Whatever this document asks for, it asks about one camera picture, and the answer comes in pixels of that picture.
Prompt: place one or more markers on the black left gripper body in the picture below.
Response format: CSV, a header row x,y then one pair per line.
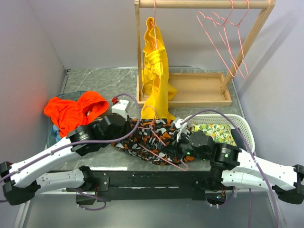
x,y
124,132

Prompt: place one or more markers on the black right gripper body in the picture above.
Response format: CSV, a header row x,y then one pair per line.
x,y
184,147

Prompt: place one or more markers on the orange camouflage shorts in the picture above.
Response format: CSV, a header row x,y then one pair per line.
x,y
147,140

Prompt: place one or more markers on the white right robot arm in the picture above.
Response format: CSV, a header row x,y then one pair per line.
x,y
234,167

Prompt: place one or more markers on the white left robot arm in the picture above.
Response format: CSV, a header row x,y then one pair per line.
x,y
25,179

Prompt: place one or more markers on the bright orange shorts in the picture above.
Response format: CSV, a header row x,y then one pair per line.
x,y
67,114

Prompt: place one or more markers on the yellow shorts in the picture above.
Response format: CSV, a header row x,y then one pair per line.
x,y
157,104

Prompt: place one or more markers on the pink hanger holding yellow shorts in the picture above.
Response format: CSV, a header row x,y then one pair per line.
x,y
150,54

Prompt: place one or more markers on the lemon print cloth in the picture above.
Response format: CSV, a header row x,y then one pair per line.
x,y
221,133

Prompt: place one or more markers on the dark navy cloth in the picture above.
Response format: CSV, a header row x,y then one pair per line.
x,y
238,139

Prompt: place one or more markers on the white plastic basket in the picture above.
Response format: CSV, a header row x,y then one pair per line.
x,y
239,121

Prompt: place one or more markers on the wooden clothes rack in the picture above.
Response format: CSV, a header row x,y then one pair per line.
x,y
201,89

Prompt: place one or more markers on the light blue cloth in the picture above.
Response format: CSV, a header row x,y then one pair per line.
x,y
56,130

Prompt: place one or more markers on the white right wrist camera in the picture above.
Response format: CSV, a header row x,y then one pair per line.
x,y
181,128

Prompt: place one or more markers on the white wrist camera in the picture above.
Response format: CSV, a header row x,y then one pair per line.
x,y
181,128
120,107

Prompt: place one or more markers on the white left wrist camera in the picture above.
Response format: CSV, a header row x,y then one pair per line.
x,y
120,107

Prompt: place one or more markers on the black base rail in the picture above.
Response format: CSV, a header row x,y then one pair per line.
x,y
151,185

